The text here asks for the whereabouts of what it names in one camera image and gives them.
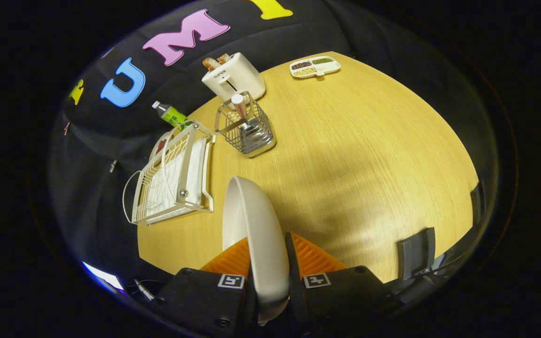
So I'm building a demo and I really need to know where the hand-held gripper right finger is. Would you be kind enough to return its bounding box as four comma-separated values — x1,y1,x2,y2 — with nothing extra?
285,231,395,336

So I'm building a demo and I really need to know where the small plate with sausages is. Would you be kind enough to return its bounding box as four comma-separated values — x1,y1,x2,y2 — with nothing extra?
148,132,171,162

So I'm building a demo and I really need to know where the green label water bottle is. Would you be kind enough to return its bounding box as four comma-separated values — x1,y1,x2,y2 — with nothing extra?
152,100,193,130

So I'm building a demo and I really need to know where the white round plate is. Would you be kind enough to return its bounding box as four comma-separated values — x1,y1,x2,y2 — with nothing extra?
222,176,291,325

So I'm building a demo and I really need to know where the white divided bean tray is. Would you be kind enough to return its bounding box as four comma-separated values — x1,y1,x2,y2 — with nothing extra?
289,56,341,79

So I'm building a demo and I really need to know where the lit computer monitor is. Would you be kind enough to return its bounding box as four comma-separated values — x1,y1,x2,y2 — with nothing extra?
82,261,124,291

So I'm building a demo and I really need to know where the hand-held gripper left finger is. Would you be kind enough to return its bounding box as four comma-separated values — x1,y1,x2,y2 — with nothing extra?
153,237,258,338

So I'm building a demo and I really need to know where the black backdrop cloth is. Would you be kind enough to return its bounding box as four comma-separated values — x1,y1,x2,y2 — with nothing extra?
47,0,496,282

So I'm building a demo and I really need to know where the white wire dish rack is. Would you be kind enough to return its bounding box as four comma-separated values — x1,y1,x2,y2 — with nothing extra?
123,120,216,227

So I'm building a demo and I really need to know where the metal wire basket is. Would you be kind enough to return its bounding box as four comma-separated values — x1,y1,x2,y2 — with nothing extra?
214,91,277,158

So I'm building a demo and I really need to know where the white toaster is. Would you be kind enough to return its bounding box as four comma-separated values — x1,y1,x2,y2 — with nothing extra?
201,52,266,101

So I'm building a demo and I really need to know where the pink handled spoon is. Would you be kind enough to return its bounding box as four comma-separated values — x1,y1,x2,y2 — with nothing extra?
231,93,252,137

